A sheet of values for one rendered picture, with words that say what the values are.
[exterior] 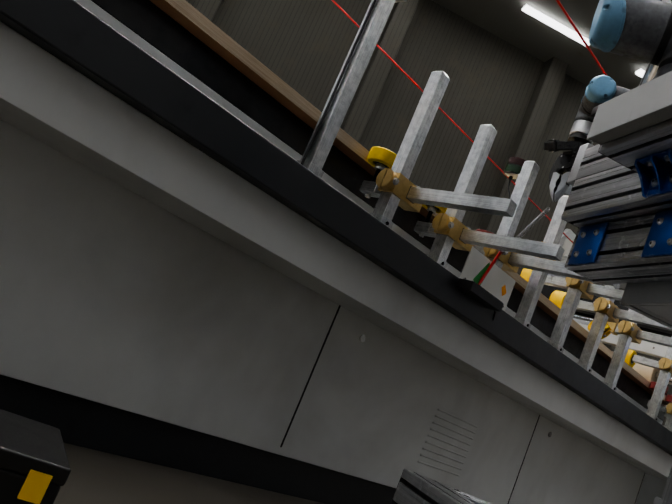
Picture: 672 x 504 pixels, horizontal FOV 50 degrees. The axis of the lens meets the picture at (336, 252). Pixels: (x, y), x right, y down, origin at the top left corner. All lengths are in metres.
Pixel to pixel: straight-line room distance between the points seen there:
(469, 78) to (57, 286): 11.33
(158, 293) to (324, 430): 0.68
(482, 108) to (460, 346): 10.54
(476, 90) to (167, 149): 11.31
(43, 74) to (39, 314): 0.49
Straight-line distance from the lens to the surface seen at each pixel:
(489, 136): 1.96
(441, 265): 1.86
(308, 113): 1.71
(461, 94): 12.37
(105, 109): 1.26
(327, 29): 11.99
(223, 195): 1.39
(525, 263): 2.07
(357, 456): 2.16
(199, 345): 1.67
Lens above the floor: 0.33
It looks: 10 degrees up
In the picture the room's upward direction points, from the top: 23 degrees clockwise
